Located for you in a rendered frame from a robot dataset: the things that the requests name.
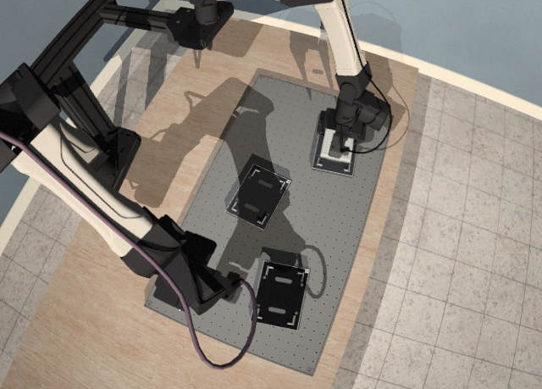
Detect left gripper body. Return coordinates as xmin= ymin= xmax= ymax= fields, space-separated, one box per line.
xmin=318 ymin=108 xmax=367 ymax=153

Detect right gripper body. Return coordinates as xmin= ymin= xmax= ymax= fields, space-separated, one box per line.
xmin=153 ymin=233 xmax=236 ymax=307

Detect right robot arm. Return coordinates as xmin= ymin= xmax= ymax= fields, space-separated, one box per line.
xmin=0 ymin=62 xmax=225 ymax=315

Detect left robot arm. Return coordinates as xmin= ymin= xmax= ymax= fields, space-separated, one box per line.
xmin=180 ymin=0 xmax=390 ymax=131

